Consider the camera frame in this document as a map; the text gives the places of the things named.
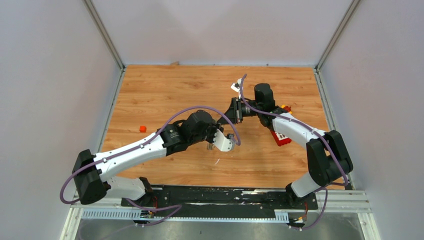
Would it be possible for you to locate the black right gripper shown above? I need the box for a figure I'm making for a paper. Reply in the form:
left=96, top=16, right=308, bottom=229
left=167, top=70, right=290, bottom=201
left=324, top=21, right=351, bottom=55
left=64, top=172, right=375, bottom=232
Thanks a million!
left=216, top=97, right=262, bottom=125

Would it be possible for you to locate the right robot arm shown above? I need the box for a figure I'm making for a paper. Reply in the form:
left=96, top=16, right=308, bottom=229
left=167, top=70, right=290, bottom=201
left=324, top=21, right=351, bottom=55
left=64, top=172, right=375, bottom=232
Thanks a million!
left=218, top=83, right=354, bottom=209

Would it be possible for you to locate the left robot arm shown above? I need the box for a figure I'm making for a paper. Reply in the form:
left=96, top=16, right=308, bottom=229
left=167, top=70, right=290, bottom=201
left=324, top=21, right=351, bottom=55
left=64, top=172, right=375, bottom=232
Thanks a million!
left=70, top=107, right=241, bottom=207

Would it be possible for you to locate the toy brick car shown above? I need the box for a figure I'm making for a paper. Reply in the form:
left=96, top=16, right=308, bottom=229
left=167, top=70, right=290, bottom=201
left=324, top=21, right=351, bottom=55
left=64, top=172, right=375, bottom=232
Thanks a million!
left=280, top=105, right=293, bottom=114

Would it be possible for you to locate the orange cube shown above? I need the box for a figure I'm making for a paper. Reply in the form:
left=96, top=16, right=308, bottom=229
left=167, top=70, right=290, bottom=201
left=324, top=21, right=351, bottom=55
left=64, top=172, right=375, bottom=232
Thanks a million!
left=139, top=125, right=147, bottom=133

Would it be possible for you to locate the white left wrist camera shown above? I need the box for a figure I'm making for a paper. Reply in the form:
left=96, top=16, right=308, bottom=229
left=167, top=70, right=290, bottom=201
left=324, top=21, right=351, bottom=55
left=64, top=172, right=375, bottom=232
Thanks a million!
left=212, top=129, right=236, bottom=152

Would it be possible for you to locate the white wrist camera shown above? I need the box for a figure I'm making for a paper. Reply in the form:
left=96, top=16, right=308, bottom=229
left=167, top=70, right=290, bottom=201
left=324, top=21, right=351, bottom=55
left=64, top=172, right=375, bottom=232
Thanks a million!
left=212, top=129, right=236, bottom=152
left=230, top=78, right=242, bottom=93

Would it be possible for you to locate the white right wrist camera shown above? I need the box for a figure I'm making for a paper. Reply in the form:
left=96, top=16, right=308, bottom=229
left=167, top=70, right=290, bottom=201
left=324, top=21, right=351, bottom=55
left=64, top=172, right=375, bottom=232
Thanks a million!
left=230, top=78, right=242, bottom=93

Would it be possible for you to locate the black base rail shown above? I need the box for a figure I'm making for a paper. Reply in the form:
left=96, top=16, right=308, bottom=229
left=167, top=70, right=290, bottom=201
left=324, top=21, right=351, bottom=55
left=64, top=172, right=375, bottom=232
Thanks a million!
left=134, top=185, right=318, bottom=218

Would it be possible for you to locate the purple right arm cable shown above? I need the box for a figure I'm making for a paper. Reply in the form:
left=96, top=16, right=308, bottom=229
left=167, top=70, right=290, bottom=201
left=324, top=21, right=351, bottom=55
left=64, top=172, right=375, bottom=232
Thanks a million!
left=239, top=73, right=350, bottom=193

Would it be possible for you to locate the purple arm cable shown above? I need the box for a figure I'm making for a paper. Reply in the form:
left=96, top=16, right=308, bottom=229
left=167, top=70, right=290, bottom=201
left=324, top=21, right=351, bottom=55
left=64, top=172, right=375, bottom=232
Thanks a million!
left=59, top=105, right=242, bottom=205
left=239, top=73, right=350, bottom=193

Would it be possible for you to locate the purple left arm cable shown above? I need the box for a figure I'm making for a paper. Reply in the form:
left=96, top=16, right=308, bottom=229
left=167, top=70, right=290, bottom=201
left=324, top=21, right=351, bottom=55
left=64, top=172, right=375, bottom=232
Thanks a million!
left=59, top=105, right=242, bottom=205

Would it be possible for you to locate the white slotted cable duct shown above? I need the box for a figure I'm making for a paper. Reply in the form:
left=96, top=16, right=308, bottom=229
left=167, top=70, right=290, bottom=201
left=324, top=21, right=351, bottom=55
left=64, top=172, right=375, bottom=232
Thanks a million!
left=81, top=207, right=290, bottom=224

